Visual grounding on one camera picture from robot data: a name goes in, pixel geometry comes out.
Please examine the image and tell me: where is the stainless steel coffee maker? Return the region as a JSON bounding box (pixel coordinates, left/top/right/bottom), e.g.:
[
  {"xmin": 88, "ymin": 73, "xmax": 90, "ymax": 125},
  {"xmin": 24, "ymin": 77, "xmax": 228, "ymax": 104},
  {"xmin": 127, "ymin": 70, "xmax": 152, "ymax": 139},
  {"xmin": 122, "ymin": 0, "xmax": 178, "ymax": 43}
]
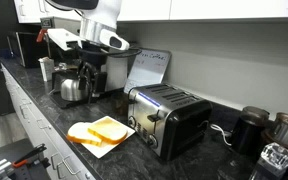
[{"xmin": 39, "ymin": 15, "xmax": 130, "ymax": 110}]

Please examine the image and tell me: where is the black tool with orange grip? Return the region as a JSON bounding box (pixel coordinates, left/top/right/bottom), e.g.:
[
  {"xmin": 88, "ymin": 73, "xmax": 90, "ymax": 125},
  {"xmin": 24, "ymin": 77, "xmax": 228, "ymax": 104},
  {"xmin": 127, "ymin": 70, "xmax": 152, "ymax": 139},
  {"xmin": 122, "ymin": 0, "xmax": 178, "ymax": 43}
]
[{"xmin": 11, "ymin": 143, "xmax": 49, "ymax": 169}]

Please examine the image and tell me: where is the wide white cabinet door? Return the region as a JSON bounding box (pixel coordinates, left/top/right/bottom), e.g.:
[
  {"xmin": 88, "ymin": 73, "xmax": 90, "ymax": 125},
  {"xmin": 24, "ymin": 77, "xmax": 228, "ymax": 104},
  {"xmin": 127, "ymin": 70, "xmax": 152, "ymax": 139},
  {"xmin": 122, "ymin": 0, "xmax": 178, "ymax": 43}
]
[{"xmin": 169, "ymin": 0, "xmax": 288, "ymax": 21}]

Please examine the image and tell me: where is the stainless steel coffee carafe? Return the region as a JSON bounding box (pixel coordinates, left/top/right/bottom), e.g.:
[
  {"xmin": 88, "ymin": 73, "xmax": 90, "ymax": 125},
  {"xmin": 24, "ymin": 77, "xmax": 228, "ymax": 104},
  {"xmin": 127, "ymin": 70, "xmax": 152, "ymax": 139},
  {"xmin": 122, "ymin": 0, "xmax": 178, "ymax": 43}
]
[{"xmin": 51, "ymin": 66, "xmax": 92, "ymax": 102}]

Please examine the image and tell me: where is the black microwave oven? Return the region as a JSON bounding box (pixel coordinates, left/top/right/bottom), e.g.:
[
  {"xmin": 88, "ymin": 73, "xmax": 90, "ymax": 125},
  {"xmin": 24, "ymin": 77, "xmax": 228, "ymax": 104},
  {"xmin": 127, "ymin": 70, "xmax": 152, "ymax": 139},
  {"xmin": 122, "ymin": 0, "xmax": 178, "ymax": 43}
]
[{"xmin": 6, "ymin": 31, "xmax": 50, "ymax": 69}]

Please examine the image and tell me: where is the small blue object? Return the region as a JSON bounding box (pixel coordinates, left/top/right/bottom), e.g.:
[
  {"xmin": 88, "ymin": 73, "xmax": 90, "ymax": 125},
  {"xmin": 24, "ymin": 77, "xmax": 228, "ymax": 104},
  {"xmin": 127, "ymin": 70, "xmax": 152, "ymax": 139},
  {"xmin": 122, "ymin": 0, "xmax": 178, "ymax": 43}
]
[{"xmin": 0, "ymin": 48, "xmax": 13, "ymax": 61}]

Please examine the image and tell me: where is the grey lower drawer cabinet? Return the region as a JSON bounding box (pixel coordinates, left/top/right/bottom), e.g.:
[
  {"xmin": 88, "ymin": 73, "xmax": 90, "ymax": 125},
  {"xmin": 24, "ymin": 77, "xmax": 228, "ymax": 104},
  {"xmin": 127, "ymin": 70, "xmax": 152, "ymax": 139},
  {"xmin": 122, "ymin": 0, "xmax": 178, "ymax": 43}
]
[{"xmin": 0, "ymin": 63, "xmax": 97, "ymax": 180}]

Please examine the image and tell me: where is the small whiteboard with writing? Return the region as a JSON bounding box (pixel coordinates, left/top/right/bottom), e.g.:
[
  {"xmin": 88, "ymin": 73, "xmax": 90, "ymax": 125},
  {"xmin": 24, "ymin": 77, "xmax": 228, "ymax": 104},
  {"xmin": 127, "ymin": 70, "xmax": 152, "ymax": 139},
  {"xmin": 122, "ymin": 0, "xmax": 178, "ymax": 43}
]
[{"xmin": 123, "ymin": 48, "xmax": 172, "ymax": 95}]

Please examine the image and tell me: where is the white power cable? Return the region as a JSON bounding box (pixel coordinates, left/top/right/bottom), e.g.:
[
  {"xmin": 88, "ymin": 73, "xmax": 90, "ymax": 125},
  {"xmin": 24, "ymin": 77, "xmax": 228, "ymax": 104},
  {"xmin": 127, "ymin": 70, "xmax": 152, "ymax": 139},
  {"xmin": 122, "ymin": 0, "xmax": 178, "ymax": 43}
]
[{"xmin": 209, "ymin": 123, "xmax": 234, "ymax": 147}]

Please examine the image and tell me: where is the pale white bread slice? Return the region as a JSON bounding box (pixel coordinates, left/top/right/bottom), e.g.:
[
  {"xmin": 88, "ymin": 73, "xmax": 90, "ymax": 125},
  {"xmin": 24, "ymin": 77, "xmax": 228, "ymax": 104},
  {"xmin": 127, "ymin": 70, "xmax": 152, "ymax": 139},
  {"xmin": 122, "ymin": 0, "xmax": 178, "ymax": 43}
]
[{"xmin": 66, "ymin": 121, "xmax": 104, "ymax": 147}]

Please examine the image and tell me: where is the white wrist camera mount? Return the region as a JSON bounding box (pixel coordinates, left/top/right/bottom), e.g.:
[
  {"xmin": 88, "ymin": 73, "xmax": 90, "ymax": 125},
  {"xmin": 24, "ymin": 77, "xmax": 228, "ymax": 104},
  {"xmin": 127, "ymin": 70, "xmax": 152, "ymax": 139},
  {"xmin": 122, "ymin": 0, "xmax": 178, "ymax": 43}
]
[{"xmin": 46, "ymin": 27, "xmax": 86, "ymax": 52}]

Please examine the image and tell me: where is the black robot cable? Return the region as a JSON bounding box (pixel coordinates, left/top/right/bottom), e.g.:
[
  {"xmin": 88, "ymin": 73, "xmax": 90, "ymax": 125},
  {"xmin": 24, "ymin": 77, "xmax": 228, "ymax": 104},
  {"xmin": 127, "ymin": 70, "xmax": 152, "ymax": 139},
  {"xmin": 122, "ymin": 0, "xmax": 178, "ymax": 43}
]
[{"xmin": 66, "ymin": 39, "xmax": 142, "ymax": 60}]

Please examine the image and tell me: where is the silver and black toaster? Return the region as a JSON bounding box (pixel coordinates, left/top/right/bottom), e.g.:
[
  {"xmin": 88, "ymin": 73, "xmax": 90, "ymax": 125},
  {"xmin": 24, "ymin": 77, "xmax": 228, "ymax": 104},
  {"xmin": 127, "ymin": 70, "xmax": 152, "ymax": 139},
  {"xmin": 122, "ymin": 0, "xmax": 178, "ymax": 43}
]
[{"xmin": 127, "ymin": 83, "xmax": 214, "ymax": 162}]

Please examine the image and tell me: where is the black work cart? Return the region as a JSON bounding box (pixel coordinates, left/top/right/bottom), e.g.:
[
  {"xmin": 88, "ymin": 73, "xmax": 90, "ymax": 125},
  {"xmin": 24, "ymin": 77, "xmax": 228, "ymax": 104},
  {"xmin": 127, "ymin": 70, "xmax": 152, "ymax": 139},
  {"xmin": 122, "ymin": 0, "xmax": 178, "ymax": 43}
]
[{"xmin": 0, "ymin": 138, "xmax": 52, "ymax": 180}]

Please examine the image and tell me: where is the narrow white cabinet door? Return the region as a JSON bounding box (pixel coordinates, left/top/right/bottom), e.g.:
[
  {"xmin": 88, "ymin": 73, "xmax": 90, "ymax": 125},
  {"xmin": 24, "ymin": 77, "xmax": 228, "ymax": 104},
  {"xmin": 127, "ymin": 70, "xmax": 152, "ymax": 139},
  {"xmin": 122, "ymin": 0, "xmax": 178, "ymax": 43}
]
[{"xmin": 13, "ymin": 0, "xmax": 47, "ymax": 25}]

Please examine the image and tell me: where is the black canister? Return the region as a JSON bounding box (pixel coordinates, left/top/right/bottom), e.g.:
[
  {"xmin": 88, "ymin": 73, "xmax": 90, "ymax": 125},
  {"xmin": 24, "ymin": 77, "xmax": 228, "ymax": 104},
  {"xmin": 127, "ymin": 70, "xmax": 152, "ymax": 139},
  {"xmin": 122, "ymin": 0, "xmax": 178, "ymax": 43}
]
[{"xmin": 230, "ymin": 105, "xmax": 271, "ymax": 157}]

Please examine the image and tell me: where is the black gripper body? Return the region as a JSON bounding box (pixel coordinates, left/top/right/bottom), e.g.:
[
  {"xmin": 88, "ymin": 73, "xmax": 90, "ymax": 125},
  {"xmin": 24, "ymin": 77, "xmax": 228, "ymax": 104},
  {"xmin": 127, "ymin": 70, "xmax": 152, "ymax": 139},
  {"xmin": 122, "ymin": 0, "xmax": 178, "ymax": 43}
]
[{"xmin": 71, "ymin": 41, "xmax": 110, "ymax": 68}]

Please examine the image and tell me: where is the golden toasted bread slice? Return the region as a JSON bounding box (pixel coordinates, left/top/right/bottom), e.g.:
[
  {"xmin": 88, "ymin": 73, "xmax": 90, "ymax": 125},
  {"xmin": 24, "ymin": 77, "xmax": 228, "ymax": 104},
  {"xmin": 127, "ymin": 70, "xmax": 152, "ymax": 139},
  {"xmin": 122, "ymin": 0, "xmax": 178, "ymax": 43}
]
[{"xmin": 87, "ymin": 118, "xmax": 129, "ymax": 146}]

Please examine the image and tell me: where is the white square plate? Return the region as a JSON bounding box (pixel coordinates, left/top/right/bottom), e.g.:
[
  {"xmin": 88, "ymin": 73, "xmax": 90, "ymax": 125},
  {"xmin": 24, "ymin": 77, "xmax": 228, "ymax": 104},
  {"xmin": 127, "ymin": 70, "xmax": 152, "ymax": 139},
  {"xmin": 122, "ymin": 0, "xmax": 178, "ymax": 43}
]
[{"xmin": 80, "ymin": 115, "xmax": 136, "ymax": 160}]

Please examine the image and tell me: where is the dark glass jar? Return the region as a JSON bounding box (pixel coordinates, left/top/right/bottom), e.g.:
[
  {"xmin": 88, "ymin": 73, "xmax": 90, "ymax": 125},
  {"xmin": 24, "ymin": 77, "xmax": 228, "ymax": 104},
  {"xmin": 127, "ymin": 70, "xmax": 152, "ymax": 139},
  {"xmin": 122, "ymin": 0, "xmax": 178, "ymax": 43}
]
[{"xmin": 112, "ymin": 91, "xmax": 131, "ymax": 117}]

